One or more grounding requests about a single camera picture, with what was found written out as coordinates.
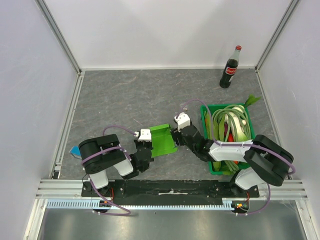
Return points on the green long beans bundle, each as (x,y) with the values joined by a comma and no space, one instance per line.
(237,119)

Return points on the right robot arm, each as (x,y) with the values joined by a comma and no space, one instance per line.
(268,162)

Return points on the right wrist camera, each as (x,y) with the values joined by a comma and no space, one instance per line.
(182,120)

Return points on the cola glass bottle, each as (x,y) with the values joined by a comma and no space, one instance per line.
(230,68)

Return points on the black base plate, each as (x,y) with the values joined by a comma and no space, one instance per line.
(173,192)

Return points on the blue small box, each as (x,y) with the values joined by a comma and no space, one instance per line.
(75,152)

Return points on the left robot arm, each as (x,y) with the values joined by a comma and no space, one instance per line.
(101,153)

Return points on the purple onion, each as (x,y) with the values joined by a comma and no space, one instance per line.
(226,129)

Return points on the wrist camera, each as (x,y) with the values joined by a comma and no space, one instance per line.
(182,120)
(144,135)

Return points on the green paper box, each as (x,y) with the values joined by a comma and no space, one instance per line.
(162,141)

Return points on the orange carrot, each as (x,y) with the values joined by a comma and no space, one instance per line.
(230,138)

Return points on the green plastic tray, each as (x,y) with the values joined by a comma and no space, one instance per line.
(224,167)

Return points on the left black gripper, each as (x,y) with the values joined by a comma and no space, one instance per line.
(138,143)

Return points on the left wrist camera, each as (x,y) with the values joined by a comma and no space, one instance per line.
(144,135)

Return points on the grey cable duct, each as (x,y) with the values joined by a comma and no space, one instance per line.
(95,204)

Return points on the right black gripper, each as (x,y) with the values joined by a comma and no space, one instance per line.
(176,136)

